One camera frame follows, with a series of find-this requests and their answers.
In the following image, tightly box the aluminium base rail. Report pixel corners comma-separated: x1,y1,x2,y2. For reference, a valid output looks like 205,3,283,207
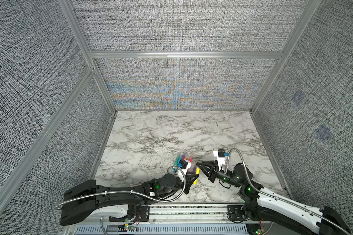
65,203,312,235

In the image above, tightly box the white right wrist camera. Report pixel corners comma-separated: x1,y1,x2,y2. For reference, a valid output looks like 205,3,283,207
213,148,229,173

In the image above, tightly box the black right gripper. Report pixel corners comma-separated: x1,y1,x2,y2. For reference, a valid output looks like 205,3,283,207
198,162,242,192

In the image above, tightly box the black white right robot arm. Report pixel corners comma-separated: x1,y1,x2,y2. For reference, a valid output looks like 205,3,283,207
197,161,351,235

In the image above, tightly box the right steel cable conduit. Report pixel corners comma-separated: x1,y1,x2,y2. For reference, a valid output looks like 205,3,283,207
227,147,351,235

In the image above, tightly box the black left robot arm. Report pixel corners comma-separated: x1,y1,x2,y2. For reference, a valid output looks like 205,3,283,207
58,172,199,226

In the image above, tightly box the yellow highlighter pen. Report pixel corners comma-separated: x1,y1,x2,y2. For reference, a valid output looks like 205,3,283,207
193,167,200,185

